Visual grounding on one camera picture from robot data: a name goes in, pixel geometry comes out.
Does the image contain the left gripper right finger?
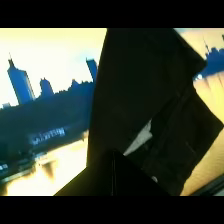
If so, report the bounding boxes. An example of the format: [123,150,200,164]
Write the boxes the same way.
[112,150,168,197]

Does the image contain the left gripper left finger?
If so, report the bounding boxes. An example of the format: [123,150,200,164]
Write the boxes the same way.
[54,150,114,197]

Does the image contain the black pants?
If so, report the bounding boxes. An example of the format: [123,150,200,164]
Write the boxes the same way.
[85,27,224,197]

